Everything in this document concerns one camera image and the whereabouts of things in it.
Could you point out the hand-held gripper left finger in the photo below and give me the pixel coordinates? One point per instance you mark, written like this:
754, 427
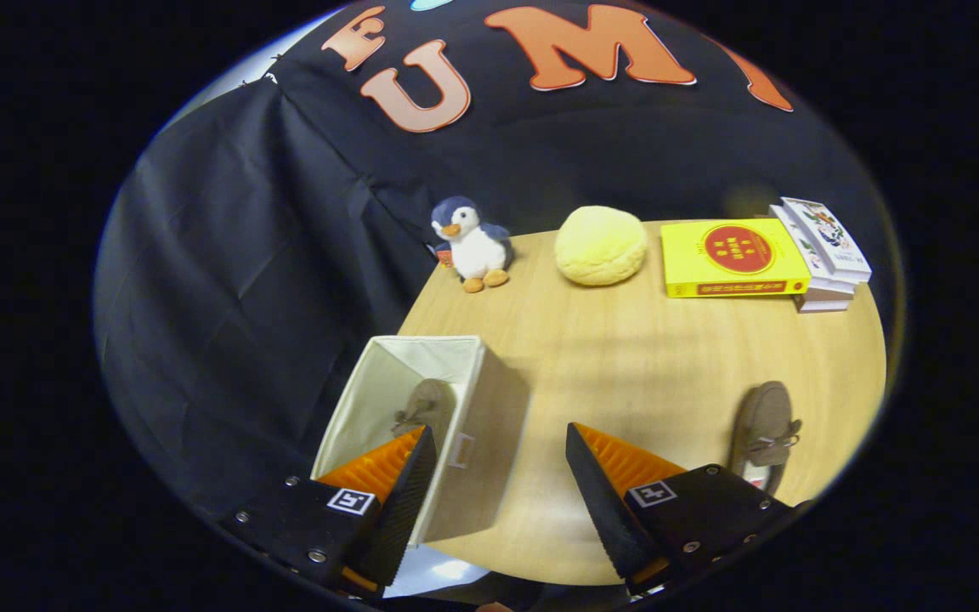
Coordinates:
404, 501

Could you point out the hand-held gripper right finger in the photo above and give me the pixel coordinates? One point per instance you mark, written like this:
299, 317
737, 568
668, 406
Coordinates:
600, 501

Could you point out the brown suede shoe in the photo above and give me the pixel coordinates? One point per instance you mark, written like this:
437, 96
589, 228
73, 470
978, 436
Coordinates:
766, 421
430, 404

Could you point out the cream fabric storage box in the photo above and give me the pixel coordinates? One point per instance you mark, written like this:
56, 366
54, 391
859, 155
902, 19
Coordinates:
489, 442

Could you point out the yellow bun plush cushion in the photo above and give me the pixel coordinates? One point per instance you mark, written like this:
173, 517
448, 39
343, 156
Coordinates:
600, 246

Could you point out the penguin plush toy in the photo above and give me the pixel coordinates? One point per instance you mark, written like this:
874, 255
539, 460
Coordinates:
477, 246

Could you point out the yellow book with red circle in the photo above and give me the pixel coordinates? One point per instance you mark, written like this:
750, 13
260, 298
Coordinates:
732, 255

